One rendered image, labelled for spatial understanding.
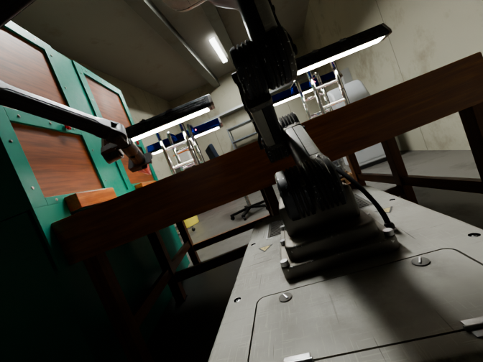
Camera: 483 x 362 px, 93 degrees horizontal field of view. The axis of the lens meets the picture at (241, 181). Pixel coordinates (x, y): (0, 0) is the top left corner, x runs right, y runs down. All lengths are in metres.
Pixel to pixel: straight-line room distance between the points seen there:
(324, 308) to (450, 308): 0.13
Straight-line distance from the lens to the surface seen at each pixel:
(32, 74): 1.66
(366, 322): 0.34
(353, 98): 3.89
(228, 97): 7.58
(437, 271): 0.41
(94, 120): 0.98
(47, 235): 1.18
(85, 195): 1.31
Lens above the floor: 0.69
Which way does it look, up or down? 3 degrees down
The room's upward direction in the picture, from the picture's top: 22 degrees counter-clockwise
